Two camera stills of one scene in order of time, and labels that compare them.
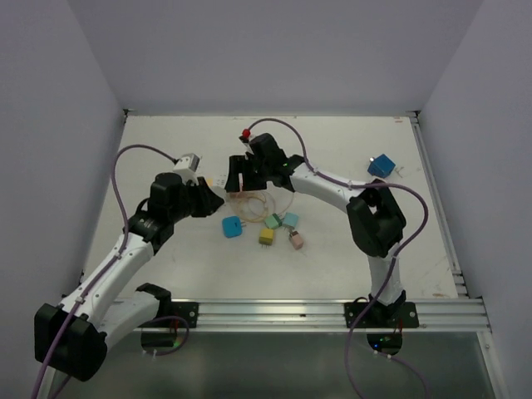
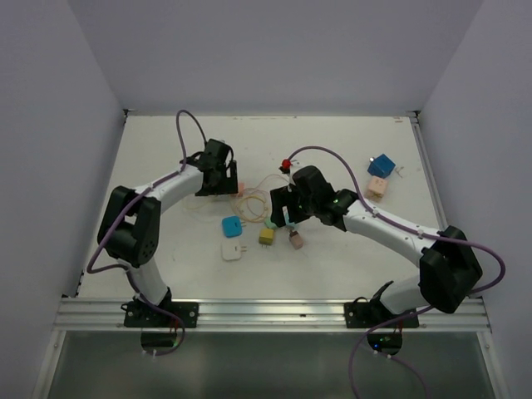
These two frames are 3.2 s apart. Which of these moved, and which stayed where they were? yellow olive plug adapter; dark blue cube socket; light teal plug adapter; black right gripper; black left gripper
Moved: black right gripper; black left gripper
Stayed: light teal plug adapter; yellow olive plug adapter; dark blue cube socket
